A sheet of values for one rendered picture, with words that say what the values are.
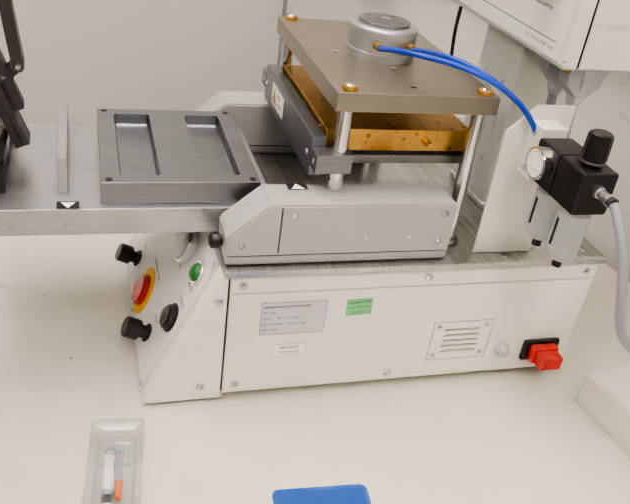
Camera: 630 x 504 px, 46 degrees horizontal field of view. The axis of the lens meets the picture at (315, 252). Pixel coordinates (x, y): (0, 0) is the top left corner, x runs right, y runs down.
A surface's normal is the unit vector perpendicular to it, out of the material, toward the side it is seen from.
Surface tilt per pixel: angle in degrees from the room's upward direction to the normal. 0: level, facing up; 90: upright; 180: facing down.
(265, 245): 90
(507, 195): 90
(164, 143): 0
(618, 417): 90
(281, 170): 0
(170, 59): 90
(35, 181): 0
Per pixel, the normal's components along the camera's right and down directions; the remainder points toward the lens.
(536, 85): 0.26, 0.53
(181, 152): 0.13, -0.85
